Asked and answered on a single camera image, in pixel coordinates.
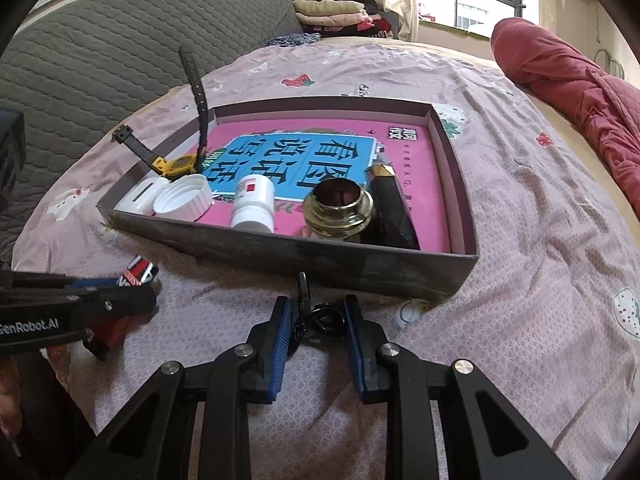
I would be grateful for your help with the pink and blue book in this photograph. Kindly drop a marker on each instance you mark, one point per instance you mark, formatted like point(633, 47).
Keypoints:
point(296, 154)

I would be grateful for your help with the grey cardboard box tray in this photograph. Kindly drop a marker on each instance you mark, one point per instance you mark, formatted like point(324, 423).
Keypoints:
point(346, 264)

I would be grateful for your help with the black hair claw clip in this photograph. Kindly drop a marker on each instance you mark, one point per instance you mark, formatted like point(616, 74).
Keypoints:
point(314, 321)

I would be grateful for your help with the yellow black wrist watch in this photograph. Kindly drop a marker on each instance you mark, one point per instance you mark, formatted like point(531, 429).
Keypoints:
point(173, 169)

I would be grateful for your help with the grey quilted headboard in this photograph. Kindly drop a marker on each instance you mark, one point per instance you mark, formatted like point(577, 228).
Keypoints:
point(82, 69)

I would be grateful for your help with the red quilted duvet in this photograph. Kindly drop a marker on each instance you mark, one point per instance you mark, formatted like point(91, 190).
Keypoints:
point(602, 107)

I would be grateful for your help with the white earbuds case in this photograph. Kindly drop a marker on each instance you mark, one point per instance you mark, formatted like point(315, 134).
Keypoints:
point(141, 197)

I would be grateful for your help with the stack of folded clothes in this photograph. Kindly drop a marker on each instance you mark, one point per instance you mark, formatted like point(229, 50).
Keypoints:
point(346, 18)

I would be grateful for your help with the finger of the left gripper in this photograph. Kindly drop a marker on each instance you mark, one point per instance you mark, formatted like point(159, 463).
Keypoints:
point(112, 301)
point(95, 283)

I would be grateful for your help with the dark patterned folded cloth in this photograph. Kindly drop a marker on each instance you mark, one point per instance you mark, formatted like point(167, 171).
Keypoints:
point(294, 40)

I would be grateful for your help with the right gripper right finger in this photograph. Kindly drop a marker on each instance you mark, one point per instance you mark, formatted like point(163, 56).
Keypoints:
point(363, 338)

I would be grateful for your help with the black gold lighter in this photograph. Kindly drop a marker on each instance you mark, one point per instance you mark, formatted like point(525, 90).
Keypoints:
point(392, 225)

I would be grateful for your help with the red black tube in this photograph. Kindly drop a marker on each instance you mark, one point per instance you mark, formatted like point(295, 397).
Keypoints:
point(107, 333)

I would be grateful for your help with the pink patterned bed sheet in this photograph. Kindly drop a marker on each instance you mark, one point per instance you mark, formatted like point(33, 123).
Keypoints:
point(536, 314)

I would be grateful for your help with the white plastic jar lid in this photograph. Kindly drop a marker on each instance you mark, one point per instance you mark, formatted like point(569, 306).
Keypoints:
point(185, 199)

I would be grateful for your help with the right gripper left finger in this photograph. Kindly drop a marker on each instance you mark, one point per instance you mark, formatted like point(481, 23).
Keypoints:
point(270, 343)

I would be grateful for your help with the white pill bottle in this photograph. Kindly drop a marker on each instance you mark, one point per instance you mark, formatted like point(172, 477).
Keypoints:
point(253, 205)

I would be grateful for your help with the person's left hand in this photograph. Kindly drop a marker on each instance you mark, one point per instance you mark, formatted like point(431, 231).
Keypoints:
point(10, 398)

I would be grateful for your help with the brass metal fitting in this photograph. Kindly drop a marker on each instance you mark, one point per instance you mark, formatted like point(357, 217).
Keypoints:
point(337, 209)

